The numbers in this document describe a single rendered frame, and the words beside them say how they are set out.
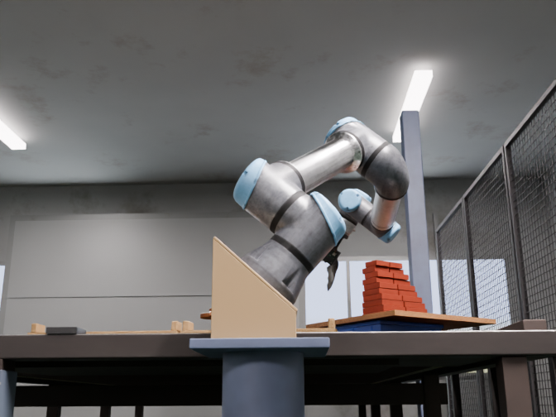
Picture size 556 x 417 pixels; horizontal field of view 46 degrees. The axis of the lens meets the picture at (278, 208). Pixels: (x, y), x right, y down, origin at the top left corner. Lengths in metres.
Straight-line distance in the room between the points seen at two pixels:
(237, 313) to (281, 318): 0.09
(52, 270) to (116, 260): 0.67
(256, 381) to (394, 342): 0.44
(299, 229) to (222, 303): 0.23
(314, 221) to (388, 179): 0.42
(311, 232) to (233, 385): 0.35
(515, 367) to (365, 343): 0.36
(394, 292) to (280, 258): 1.32
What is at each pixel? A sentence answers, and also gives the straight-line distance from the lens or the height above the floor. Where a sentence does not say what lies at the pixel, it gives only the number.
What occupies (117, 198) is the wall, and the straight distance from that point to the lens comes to 7.32.
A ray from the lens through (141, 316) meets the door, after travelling 6.92.
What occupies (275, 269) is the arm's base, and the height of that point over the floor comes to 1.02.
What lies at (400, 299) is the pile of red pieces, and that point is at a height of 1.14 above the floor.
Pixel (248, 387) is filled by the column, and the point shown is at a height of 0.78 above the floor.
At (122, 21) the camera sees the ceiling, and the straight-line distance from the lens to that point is 4.35.
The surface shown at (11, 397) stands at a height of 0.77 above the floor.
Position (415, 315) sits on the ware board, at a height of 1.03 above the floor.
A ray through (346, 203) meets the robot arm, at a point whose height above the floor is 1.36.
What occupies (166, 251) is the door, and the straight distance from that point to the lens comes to 6.98.
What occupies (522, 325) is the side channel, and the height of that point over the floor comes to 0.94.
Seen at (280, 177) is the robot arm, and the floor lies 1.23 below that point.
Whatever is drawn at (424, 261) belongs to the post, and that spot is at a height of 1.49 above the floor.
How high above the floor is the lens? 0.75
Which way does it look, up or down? 16 degrees up
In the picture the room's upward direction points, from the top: straight up
